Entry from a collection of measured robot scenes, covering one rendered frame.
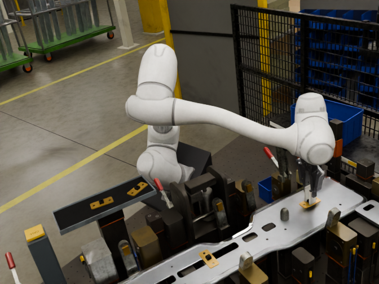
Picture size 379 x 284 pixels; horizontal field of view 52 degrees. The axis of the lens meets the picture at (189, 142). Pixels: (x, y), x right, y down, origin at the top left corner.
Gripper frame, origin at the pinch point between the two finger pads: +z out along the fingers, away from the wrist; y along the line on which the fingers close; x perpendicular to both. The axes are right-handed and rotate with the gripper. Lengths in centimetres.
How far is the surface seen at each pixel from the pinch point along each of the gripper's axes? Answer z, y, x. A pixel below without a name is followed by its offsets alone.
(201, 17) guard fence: -16, -258, 107
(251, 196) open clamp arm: 0.9, -14.2, -17.3
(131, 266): 3, -12, -71
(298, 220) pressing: 5.0, 3.8, -9.4
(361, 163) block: -2.8, 0.9, 27.0
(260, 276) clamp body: 0.5, 20.0, -39.6
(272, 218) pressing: 5.0, -2.6, -16.4
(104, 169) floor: 104, -255, -27
